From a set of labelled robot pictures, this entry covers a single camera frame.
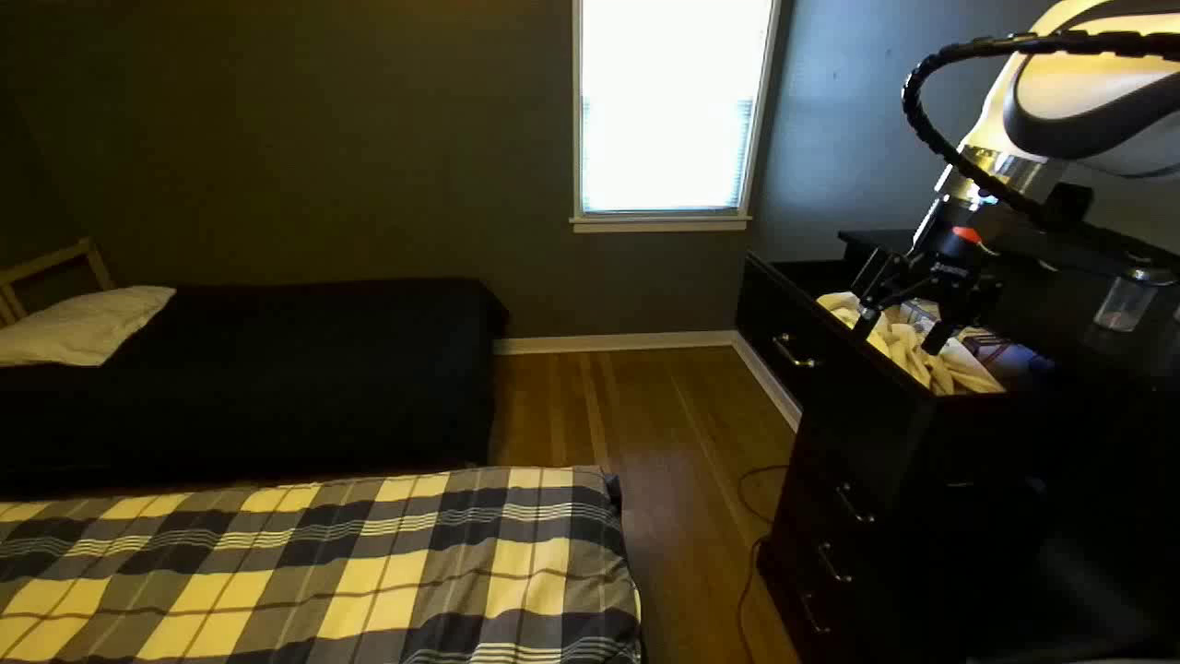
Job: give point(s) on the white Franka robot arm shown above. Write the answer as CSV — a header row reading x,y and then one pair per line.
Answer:
x,y
1108,84

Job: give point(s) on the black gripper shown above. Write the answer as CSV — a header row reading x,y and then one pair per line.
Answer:
x,y
948,276

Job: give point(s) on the black box-shaped device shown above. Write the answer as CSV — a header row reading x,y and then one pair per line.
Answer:
x,y
1072,202

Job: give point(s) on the bright white-framed window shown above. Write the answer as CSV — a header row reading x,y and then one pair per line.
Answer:
x,y
670,110

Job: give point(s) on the small bed with black cover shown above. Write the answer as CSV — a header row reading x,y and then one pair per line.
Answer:
x,y
309,368

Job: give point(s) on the light wooden bed frame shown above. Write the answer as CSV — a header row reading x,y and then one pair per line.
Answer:
x,y
93,260

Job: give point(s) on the white cloth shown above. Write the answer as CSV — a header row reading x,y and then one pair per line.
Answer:
x,y
906,341

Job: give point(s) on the white pillow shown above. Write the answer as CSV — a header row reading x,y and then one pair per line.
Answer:
x,y
77,324

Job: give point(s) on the black wooden dresser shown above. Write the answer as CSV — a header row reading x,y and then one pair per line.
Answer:
x,y
982,528

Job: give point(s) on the white baseboard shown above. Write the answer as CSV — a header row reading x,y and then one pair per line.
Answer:
x,y
614,341

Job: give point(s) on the bed with plaid blanket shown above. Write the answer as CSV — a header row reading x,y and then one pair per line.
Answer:
x,y
309,566

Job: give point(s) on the black open dresser drawer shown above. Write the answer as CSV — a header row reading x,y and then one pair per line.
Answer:
x,y
797,314

